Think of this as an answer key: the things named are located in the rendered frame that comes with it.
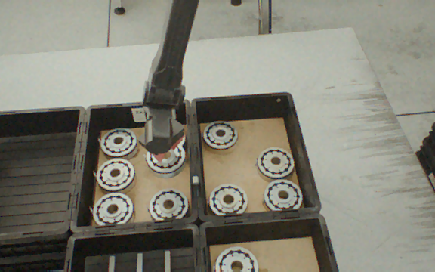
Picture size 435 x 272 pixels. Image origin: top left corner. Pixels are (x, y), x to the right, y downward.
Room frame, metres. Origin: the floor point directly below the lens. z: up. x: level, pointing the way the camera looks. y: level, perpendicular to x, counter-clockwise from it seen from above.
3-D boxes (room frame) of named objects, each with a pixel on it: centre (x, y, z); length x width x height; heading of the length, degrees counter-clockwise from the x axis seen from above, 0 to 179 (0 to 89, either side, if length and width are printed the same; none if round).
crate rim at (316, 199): (0.67, -0.08, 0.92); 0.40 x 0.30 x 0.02; 5
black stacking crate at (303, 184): (0.67, -0.08, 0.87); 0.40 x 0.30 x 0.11; 5
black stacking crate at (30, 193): (0.61, 0.52, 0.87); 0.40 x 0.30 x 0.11; 5
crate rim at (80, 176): (0.64, 0.22, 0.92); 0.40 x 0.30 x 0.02; 5
